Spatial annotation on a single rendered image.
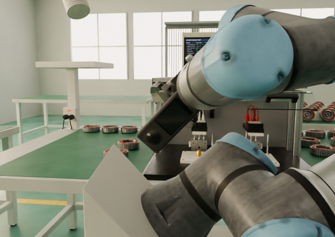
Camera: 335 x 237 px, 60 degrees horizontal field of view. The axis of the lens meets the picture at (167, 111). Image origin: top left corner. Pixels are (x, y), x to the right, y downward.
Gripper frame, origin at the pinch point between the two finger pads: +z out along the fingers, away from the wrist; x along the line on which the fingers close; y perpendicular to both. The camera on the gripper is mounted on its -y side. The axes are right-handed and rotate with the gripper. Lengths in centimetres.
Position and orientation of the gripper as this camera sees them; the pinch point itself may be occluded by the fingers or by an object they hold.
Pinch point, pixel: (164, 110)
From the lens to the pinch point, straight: 59.7
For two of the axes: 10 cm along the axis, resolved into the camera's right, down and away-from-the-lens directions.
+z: -2.1, 1.1, 9.7
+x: -7.1, -7.0, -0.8
